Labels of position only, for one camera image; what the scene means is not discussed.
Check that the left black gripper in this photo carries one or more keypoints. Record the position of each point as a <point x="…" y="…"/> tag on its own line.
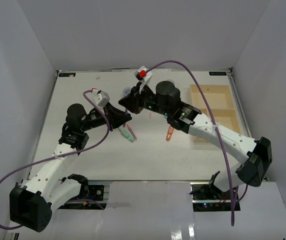
<point x="116" y="117"/>

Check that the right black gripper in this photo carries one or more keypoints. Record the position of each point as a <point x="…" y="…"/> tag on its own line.
<point x="132" y="102"/>

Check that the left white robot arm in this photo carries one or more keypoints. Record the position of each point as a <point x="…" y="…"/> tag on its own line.
<point x="33" y="204"/>

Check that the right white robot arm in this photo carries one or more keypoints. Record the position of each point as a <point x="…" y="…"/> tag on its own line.
<point x="254" y="156"/>

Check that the left clear clip jar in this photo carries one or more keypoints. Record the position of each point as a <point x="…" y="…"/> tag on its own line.
<point x="126" y="91"/>

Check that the green highlighter pen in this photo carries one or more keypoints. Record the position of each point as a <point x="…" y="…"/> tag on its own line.
<point x="126" y="134"/>

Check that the pink highlighter pen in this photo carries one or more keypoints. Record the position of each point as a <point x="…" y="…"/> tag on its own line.
<point x="131" y="132"/>

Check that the wooden compartment box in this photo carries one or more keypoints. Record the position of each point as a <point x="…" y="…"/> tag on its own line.
<point x="221" y="102"/>

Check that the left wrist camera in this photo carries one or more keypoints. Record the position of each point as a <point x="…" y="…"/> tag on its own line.
<point x="101" y="98"/>

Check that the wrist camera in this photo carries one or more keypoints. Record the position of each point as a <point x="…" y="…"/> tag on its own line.
<point x="144" y="76"/>
<point x="101" y="98"/>

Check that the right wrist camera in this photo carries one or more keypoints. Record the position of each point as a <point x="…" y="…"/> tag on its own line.
<point x="144" y="76"/>

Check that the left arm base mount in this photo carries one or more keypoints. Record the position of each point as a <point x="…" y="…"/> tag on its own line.
<point x="88" y="197"/>

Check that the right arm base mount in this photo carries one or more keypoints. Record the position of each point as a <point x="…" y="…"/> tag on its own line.
<point x="208" y="198"/>

